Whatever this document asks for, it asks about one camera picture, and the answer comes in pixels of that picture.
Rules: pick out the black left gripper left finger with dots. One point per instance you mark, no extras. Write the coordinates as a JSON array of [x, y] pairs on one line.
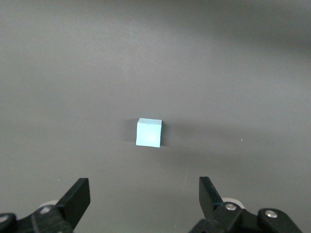
[[73, 206]]

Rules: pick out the light blue foam block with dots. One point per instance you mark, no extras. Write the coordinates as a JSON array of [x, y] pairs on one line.
[[148, 134]]

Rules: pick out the dark grey table mat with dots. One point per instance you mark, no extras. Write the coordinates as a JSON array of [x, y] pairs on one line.
[[155, 60]]

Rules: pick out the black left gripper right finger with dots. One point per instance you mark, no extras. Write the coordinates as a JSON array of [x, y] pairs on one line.
[[209, 199]]

